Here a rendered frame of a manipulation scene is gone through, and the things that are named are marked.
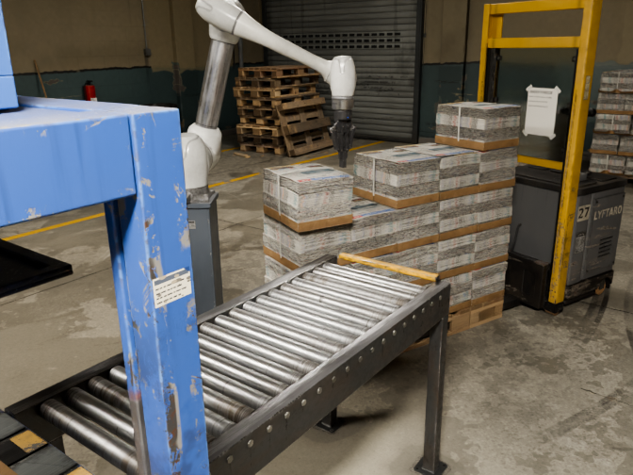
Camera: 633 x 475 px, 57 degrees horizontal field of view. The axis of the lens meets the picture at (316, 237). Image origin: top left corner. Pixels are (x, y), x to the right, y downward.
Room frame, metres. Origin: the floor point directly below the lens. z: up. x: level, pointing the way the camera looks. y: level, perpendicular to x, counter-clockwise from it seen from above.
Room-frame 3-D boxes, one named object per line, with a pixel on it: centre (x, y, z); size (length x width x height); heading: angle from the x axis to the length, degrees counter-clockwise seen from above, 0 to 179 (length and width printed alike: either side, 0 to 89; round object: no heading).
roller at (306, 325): (1.68, 0.06, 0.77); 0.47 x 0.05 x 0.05; 53
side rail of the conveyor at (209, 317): (1.74, 0.34, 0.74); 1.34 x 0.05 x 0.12; 143
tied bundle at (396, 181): (3.07, -0.42, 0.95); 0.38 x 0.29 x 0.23; 32
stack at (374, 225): (2.99, -0.31, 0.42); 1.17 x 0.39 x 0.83; 122
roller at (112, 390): (1.22, 0.41, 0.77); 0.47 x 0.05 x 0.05; 53
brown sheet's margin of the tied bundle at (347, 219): (2.60, -0.01, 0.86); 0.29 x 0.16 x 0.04; 119
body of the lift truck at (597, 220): (3.81, -1.61, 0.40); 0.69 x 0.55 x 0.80; 32
